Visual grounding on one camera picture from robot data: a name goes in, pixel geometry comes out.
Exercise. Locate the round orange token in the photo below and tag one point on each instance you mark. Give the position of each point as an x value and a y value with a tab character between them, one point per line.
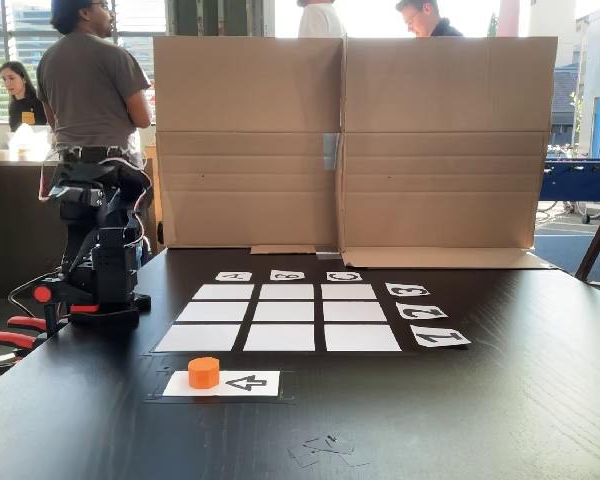
203	375

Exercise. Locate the white nine-square grid sheet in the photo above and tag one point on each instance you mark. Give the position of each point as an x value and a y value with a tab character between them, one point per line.
285	337

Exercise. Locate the dark counter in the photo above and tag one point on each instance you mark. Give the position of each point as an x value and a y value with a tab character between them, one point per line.
10	225

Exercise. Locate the white paper bag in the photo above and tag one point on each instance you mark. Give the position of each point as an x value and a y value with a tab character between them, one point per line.
27	145

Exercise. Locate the person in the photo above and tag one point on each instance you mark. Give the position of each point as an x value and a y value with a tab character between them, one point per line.
437	27
22	112
322	22
90	85

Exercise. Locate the red black clamp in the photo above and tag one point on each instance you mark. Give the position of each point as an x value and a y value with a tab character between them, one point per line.
10	340

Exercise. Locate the paper sheet letter A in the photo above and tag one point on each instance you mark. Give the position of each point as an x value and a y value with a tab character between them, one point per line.
233	276

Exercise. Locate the brown cardboard panel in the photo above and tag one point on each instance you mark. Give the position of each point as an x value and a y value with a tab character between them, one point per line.
245	100
445	100

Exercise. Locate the paper sheet letter B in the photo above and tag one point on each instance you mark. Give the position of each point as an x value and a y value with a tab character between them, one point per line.
287	275

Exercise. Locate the white arrow paper sheet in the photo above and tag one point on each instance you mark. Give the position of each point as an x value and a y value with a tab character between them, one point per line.
272	385

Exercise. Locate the grey tape strip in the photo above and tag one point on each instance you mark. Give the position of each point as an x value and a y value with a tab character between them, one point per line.
331	150
327	254

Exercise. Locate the paper sheet letter C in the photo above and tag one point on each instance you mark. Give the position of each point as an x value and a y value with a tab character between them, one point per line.
344	276

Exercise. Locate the paper sheet number 3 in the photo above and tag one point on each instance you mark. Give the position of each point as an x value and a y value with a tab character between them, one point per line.
407	289

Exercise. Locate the paper sheet number 2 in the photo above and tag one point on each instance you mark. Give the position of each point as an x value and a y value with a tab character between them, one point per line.
421	310

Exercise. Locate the paper sheet number 1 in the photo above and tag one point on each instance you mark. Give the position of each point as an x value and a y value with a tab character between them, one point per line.
440	336

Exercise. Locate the blue foosball table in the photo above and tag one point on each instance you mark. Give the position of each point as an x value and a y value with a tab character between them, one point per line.
580	180

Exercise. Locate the dark wooden easel leg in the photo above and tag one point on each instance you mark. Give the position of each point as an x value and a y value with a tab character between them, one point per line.
597	240

